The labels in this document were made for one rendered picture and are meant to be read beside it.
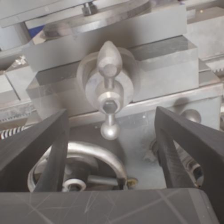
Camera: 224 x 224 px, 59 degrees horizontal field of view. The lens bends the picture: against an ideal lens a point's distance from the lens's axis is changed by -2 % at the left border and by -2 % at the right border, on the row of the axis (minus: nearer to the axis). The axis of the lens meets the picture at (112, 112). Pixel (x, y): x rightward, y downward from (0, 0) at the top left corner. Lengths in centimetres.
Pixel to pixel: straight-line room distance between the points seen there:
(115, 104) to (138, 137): 19
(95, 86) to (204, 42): 31
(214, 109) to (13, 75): 46
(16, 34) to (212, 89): 386
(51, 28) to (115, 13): 13
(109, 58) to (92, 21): 21
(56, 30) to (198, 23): 30
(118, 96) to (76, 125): 17
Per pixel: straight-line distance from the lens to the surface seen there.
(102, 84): 28
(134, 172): 52
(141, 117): 40
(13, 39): 414
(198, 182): 52
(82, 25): 39
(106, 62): 19
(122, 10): 41
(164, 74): 36
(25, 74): 53
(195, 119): 34
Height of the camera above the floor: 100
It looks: 34 degrees down
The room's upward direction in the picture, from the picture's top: 17 degrees counter-clockwise
